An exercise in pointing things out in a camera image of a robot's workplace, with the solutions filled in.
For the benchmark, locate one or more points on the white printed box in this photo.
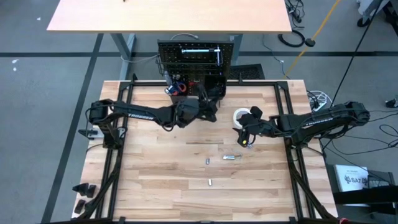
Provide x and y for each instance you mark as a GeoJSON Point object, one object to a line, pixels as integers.
{"type": "Point", "coordinates": [351, 177]}

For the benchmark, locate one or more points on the white power strip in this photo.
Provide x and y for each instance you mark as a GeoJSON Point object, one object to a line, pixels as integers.
{"type": "Point", "coordinates": [319, 105]}

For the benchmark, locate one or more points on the black cart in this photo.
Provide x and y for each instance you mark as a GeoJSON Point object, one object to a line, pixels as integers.
{"type": "Point", "coordinates": [367, 197]}

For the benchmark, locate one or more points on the blue and orange scissors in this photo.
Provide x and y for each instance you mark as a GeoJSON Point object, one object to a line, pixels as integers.
{"type": "Point", "coordinates": [178, 88]}

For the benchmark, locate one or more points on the black floor mat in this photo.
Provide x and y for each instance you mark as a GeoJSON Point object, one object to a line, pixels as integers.
{"type": "Point", "coordinates": [250, 72]}

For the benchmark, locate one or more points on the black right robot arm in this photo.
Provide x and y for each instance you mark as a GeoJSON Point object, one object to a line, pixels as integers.
{"type": "Point", "coordinates": [326, 119]}

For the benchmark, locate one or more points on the light wooden desk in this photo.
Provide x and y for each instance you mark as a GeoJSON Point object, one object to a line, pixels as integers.
{"type": "Point", "coordinates": [171, 15]}

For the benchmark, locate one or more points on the tall black pegboard bin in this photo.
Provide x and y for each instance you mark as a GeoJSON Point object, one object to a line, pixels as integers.
{"type": "Point", "coordinates": [175, 99]}

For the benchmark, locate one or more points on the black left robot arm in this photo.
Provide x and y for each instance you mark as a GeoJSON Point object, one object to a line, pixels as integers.
{"type": "Point", "coordinates": [140, 113]}

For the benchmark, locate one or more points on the small red object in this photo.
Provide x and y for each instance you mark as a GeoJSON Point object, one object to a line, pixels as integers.
{"type": "Point", "coordinates": [344, 221]}

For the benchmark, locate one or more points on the black C-clamp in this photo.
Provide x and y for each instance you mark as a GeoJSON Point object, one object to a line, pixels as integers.
{"type": "Point", "coordinates": [199, 50]}

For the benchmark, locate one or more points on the white stand with caster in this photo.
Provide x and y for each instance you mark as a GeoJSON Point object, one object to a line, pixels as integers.
{"type": "Point", "coordinates": [363, 21]}

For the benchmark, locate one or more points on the black plastic spare part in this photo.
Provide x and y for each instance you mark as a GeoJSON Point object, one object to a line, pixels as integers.
{"type": "Point", "coordinates": [91, 190]}
{"type": "Point", "coordinates": [81, 188]}
{"type": "Point", "coordinates": [80, 206]}

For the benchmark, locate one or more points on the white tape roll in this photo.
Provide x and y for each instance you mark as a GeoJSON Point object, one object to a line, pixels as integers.
{"type": "Point", "coordinates": [235, 116]}

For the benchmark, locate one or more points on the short black pegboard bin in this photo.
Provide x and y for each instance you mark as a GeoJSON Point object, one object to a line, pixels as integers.
{"type": "Point", "coordinates": [219, 84]}

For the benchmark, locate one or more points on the black aluminium table frame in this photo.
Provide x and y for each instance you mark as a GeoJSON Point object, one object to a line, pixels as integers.
{"type": "Point", "coordinates": [264, 83]}

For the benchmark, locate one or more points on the black metal pegboard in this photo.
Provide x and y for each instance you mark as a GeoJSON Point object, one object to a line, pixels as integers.
{"type": "Point", "coordinates": [168, 46]}

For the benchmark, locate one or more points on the black caster foot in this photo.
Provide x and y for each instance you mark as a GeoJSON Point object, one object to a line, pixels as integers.
{"type": "Point", "coordinates": [392, 103]}

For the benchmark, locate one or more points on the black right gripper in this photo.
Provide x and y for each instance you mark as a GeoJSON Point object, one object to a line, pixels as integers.
{"type": "Point", "coordinates": [258, 124]}

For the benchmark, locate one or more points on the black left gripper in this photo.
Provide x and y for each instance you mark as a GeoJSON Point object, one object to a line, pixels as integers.
{"type": "Point", "coordinates": [189, 112]}

